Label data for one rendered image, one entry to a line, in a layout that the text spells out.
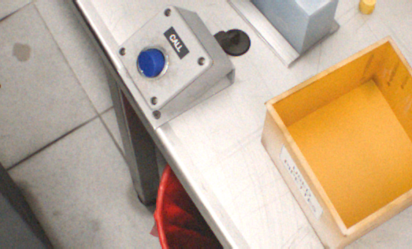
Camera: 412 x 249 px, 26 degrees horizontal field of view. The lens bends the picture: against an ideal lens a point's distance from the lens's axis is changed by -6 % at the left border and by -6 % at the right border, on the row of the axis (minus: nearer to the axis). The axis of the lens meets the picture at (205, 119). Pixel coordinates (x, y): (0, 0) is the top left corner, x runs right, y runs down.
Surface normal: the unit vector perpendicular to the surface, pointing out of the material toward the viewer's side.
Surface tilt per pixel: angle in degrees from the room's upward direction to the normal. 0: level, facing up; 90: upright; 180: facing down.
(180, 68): 30
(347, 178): 0
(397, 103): 90
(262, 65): 0
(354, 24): 0
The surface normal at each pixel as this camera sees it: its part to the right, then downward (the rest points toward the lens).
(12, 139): 0.00, -0.33
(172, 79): -0.42, -0.04
